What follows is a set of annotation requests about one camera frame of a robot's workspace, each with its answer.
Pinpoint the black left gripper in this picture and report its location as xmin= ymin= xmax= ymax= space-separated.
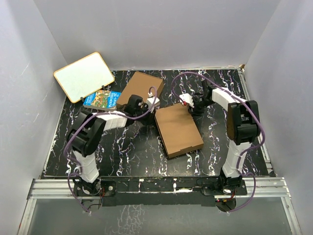
xmin=134 ymin=104 xmax=157 ymax=128

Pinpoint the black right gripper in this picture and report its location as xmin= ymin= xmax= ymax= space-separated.
xmin=188 ymin=95 xmax=216 ymax=116

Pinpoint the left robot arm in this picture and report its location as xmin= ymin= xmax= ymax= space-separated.
xmin=64 ymin=92 xmax=160 ymax=195

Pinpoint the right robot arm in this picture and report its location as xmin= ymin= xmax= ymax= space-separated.
xmin=179 ymin=81 xmax=261 ymax=194

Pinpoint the closed brown cardboard box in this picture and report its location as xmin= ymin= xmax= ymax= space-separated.
xmin=116 ymin=71 xmax=164 ymax=116

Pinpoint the colourful blue book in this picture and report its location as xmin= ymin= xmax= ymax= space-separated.
xmin=83 ymin=90 xmax=121 ymax=111

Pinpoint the yellow framed whiteboard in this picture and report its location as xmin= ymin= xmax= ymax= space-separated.
xmin=53 ymin=52 xmax=115 ymax=103

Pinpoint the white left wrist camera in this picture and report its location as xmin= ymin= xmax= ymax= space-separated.
xmin=145 ymin=92 xmax=160 ymax=113

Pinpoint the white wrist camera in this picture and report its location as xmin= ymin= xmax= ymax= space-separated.
xmin=145 ymin=92 xmax=160 ymax=113
xmin=179 ymin=93 xmax=194 ymax=108

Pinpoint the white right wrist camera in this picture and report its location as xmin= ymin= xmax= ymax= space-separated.
xmin=179 ymin=93 xmax=194 ymax=108

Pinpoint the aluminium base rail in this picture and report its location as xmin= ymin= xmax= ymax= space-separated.
xmin=18 ymin=177 xmax=301 ymax=235

